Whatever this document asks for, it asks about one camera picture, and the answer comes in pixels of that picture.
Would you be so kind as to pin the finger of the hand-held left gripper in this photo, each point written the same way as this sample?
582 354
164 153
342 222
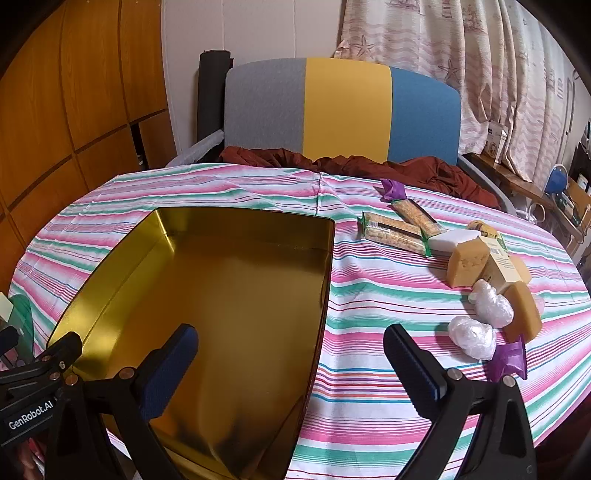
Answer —
60 355
7 344

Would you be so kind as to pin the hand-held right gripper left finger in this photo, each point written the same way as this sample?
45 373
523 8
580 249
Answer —
178 360

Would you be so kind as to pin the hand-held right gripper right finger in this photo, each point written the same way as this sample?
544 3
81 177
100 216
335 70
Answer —
415 369

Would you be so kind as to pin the clear plastic-wrapped bundle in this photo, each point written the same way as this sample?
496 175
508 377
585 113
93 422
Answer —
471 337
494 304

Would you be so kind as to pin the gold tin box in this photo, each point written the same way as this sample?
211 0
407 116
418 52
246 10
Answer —
231 300

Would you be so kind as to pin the purple candy wrapper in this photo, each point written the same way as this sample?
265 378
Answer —
508 360
392 190

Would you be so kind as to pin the white sponge block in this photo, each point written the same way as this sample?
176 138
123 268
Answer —
450 242

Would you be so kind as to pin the snack bar with black label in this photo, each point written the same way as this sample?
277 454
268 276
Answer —
392 235

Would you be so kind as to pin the cream cardboard box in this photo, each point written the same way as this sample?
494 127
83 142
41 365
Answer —
501 263

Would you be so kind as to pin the pink plastic case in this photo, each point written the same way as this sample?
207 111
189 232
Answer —
539 305

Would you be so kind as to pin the yellow snack packet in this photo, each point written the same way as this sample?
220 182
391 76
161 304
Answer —
480 227

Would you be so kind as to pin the striped tablecloth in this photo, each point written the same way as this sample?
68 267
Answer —
369 300

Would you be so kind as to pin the red-brown cloth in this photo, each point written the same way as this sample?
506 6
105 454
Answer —
415 173

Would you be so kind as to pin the wooden shelf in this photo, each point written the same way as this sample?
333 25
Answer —
517 180

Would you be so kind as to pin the small printed carton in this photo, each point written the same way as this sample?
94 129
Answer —
496 143

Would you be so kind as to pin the wooden wardrobe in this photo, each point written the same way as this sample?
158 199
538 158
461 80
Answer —
69 92

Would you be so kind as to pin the black rolled mat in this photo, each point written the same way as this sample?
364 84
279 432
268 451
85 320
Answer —
212 92

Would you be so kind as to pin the grey yellow blue chair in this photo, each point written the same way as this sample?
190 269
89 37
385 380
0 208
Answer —
346 106

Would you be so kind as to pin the printed pink curtain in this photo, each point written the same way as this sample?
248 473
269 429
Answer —
461 46

